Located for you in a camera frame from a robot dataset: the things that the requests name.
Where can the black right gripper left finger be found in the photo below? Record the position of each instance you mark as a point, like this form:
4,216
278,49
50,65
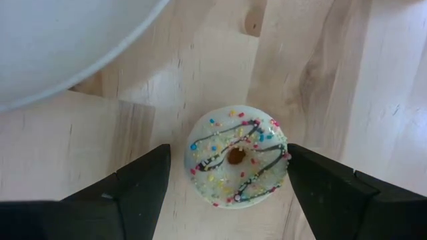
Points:
133,193

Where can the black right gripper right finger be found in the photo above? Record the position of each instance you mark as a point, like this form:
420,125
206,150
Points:
333,200

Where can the small white sprinkled donut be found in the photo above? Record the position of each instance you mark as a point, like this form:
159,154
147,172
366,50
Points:
217,180

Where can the beige round plate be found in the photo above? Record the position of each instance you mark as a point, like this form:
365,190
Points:
50,40

